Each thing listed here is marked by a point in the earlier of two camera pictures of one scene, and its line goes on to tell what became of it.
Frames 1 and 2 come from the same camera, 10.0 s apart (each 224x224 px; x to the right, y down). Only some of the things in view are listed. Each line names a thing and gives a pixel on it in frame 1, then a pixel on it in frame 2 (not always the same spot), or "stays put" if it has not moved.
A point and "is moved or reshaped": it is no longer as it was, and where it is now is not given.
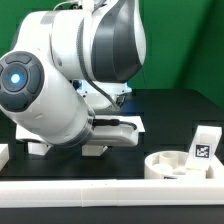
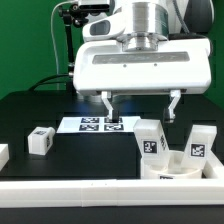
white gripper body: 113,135 -> 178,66
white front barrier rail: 178,192 stays put
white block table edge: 4,155 stays put
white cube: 203,151 is moved or reshaped
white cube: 93,150 -> 151,143
